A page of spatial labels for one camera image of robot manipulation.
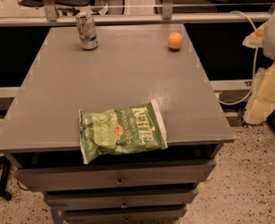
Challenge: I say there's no green kettle chip bag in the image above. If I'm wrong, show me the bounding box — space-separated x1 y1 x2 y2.
79 100 168 164

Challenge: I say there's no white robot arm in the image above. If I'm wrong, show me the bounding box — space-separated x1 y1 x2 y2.
242 10 275 124

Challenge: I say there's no white cable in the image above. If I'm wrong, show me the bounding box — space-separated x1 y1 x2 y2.
217 10 260 106

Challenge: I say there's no green white soda can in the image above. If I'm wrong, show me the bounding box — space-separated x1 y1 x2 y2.
76 12 98 50

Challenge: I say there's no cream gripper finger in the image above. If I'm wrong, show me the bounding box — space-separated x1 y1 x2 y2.
242 23 265 49
243 62 275 125

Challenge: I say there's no grey metal railing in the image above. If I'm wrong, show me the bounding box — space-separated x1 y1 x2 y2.
0 0 271 26

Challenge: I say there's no black stand with caster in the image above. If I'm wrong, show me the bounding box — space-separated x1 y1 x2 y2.
0 152 13 202

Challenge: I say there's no grey drawer cabinet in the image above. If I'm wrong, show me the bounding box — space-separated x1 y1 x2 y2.
0 25 233 224

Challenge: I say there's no orange fruit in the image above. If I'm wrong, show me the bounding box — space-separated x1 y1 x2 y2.
168 33 183 49

